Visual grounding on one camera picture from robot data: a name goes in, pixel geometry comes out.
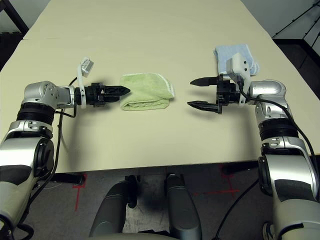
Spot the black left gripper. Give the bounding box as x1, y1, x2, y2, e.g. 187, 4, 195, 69
83, 81, 132, 109

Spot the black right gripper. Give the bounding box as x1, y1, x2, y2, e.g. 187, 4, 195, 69
186, 73, 242, 115

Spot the green towel with white trim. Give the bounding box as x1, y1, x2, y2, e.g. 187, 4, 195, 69
119, 72, 176, 112

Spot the folded light blue towel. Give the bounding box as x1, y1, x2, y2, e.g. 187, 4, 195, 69
213, 43, 260, 77

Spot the red floor tape mark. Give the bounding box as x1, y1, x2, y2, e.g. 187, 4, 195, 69
193, 164, 241, 198

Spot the grey left robot leg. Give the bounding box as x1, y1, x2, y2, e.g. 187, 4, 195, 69
89, 174, 138, 237

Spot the black tripod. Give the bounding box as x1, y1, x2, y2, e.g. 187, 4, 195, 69
273, 3, 320, 48

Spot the beige robot torso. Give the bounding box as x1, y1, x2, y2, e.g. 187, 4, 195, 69
84, 232, 176, 240

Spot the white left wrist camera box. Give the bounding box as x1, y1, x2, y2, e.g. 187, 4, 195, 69
76, 56, 95, 109

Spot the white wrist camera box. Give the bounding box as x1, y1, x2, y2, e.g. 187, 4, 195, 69
225, 52, 252, 108
76, 56, 95, 109

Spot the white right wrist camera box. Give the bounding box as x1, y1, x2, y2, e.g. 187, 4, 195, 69
225, 52, 252, 108

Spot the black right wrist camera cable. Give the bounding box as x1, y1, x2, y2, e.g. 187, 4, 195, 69
236, 76, 320, 177

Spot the thin black hanging cable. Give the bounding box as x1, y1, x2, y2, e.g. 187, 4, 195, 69
214, 178, 261, 240

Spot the black frame side table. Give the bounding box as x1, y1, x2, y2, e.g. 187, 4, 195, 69
0, 0, 30, 35

